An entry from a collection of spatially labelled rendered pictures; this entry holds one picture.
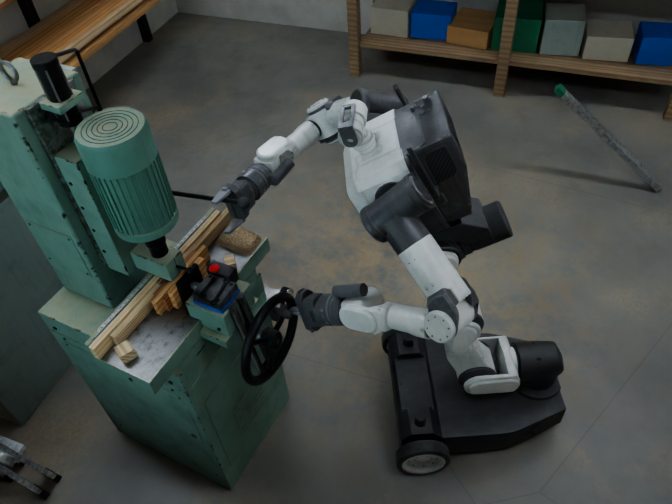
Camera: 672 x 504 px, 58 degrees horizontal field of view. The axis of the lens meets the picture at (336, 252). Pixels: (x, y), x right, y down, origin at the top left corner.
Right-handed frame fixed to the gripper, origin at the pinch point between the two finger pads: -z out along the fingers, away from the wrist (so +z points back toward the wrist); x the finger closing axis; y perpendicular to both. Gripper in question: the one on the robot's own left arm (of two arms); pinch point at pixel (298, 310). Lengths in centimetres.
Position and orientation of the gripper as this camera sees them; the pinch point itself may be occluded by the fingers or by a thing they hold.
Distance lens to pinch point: 171.3
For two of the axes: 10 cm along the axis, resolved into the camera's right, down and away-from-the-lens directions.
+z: 7.4, -0.9, -6.7
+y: -5.8, 4.1, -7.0
